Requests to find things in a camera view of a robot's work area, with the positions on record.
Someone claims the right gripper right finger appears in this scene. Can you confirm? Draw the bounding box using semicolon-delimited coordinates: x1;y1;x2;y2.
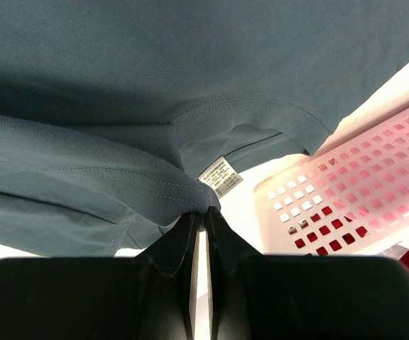
204;207;260;339

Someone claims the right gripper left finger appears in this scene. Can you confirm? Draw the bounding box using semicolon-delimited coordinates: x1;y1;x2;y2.
139;213;200;339

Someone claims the blue-grey t shirt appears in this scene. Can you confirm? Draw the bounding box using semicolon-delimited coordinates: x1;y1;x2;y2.
0;1;409;256

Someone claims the white plastic laundry basket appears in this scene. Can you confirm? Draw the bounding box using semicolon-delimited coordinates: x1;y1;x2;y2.
254;109;409;256

